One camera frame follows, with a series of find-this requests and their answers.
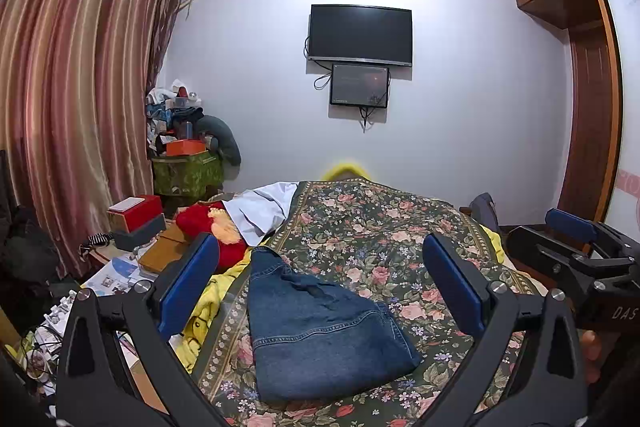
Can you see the white sheet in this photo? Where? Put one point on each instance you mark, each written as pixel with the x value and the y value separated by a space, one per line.
pixel 265 207

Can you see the floral blanket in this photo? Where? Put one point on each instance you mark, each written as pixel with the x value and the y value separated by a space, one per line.
pixel 360 227

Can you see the wooden door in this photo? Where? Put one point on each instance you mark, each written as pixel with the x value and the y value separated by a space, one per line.
pixel 590 117

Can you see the person's right hand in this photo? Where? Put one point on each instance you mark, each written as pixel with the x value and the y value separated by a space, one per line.
pixel 593 349

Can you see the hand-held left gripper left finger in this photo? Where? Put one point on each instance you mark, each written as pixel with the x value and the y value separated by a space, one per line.
pixel 190 277

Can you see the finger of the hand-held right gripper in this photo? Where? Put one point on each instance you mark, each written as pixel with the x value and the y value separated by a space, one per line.
pixel 540 259
pixel 570 222

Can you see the pile of clothes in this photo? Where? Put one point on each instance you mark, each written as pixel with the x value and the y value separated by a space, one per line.
pixel 160 107

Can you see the dark clothes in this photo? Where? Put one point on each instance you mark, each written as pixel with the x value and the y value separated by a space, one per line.
pixel 30 252

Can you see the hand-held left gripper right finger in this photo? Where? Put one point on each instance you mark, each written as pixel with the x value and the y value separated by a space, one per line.
pixel 455 287

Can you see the small black wall monitor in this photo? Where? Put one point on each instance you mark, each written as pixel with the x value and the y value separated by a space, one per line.
pixel 357 84

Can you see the grey bag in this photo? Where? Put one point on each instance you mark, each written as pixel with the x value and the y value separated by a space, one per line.
pixel 485 212

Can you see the red box with white lid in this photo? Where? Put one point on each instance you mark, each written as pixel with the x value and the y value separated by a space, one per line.
pixel 142 212

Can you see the grey box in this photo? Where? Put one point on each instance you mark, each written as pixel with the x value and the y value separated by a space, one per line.
pixel 145 233

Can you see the brown cardboard box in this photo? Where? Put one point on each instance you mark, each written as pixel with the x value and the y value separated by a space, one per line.
pixel 162 252

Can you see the printed papers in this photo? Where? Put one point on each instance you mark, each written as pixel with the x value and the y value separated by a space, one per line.
pixel 115 274

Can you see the orange box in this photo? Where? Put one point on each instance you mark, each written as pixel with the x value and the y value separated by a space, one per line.
pixel 185 148

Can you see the yellow blanket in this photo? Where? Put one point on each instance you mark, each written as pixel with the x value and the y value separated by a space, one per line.
pixel 215 297

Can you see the red plush toy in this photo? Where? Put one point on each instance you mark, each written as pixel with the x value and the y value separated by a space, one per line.
pixel 200 219

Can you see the striped cloth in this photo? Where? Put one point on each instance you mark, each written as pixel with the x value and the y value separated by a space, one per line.
pixel 95 242

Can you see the green box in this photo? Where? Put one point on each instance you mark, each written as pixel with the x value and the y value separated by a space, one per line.
pixel 185 174

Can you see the striped red curtain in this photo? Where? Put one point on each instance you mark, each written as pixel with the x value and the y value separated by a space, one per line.
pixel 75 82

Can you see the white wardrobe sliding door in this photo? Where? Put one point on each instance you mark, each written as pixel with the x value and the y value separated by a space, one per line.
pixel 625 82

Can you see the blue denim garment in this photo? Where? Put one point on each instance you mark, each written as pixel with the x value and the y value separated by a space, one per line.
pixel 320 347

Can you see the black wall television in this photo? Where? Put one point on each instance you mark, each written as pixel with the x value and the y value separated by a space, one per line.
pixel 360 32

